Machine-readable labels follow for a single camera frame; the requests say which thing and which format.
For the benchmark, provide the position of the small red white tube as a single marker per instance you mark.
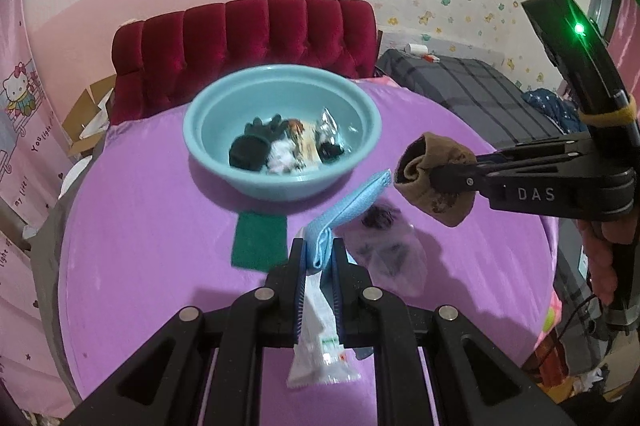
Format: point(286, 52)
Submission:
point(431, 58)

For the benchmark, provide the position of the person's right hand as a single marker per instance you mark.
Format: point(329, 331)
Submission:
point(602, 266)

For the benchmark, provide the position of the small white bottle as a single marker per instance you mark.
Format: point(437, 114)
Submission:
point(415, 49)

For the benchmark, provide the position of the silver foil wrapper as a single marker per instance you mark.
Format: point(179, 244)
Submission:
point(329, 133)

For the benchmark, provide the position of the white tissue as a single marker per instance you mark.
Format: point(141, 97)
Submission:
point(282, 158)

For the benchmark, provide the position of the brown sock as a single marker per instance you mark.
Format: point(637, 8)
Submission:
point(447, 203)

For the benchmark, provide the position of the clear plastic bag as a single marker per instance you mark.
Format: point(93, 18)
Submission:
point(395, 261)

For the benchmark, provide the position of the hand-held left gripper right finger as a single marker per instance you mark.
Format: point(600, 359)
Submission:
point(339, 286)

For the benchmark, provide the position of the white snack packet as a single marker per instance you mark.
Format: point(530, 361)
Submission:
point(317, 346)

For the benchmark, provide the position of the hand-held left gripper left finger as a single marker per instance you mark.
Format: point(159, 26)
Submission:
point(298, 286)

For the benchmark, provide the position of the grey under cloth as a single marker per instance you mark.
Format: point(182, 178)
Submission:
point(47, 256)

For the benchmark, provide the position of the pink cartoon curtain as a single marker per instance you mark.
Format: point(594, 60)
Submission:
point(25, 131)

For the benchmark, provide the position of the black rubber glove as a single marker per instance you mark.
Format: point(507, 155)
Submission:
point(250, 148)

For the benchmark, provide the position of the green scouring pad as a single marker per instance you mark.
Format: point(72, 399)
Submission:
point(258, 241)

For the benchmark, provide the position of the cardboard box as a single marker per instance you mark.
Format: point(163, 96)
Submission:
point(85, 111)

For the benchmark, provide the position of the red tufted sofa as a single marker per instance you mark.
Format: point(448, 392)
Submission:
point(240, 41)

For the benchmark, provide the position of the dark blue starred cloth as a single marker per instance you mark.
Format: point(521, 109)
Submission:
point(552, 108)

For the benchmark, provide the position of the brown long snack wrapper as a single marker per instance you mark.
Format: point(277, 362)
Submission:
point(302, 138)

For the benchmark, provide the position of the light blue cloth pouch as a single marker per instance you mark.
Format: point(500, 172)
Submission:
point(345, 211)

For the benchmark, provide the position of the light blue plastic basin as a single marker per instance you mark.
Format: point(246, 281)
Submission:
point(210, 141)

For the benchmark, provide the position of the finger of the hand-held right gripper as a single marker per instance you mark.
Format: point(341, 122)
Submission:
point(460, 181)
point(540, 151)

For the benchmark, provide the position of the grey plaid bed blanket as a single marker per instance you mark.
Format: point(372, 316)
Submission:
point(475, 91)

